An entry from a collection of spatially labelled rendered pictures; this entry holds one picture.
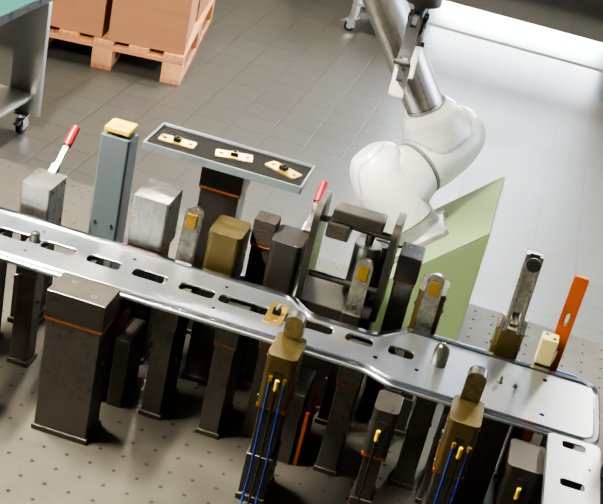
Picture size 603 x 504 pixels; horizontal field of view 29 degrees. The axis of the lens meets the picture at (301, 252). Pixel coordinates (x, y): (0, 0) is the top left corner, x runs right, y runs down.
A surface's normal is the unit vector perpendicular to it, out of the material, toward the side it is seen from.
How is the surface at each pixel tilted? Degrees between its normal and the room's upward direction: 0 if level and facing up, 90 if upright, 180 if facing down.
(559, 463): 0
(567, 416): 0
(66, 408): 90
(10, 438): 0
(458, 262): 90
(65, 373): 90
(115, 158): 90
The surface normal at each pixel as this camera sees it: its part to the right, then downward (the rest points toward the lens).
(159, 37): -0.02, 0.47
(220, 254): -0.23, 0.41
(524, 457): 0.20, -0.87
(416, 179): 0.46, -0.02
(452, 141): 0.47, 0.20
